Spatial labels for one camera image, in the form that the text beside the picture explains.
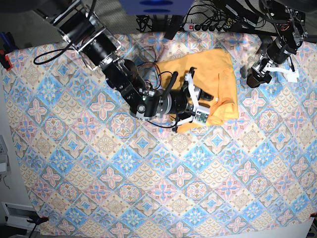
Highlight aluminium rail with clamp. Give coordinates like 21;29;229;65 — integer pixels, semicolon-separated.
2;202;49;231

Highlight blue patterned tablecloth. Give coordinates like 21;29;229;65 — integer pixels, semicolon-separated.
0;32;317;238

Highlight white power strip red switch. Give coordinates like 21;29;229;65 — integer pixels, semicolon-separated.
183;23;225;32

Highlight black clamp on table edge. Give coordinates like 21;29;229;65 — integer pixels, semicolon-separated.
164;15;184;40

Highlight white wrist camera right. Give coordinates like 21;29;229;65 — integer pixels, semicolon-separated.
183;67;210;126

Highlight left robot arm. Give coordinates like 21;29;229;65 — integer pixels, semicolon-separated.
223;0;308;88

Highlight yellow T-shirt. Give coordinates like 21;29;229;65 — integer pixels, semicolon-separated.
158;49;239;126

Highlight red clamp left edge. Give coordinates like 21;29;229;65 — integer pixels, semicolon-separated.
0;50;12;71

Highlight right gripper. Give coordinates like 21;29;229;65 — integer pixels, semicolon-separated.
160;71;213;133

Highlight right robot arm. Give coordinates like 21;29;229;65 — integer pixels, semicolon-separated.
34;0;212;131

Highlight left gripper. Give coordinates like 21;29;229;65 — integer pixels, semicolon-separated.
246;42;291;88

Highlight tangled black cables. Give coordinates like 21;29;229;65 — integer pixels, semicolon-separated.
135;0;238;33

